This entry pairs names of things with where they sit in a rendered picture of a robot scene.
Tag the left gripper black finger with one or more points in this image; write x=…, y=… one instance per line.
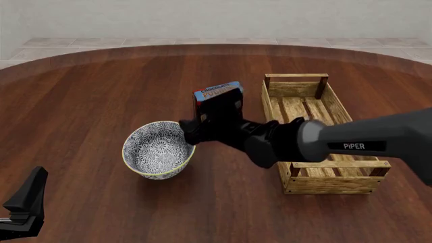
x=30, y=195

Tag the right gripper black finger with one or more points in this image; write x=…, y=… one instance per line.
x=187, y=125
x=191, y=140

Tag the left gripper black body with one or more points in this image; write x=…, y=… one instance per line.
x=23, y=225

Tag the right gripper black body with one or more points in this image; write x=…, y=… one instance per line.
x=221, y=119

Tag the black white patterned bowl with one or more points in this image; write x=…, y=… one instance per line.
x=153, y=152

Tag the right grey black robot arm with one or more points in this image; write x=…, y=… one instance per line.
x=371, y=134

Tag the wooden slat tray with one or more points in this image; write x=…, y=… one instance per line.
x=337, y=182

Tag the chocolate pudding box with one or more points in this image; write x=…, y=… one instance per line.
x=216, y=90

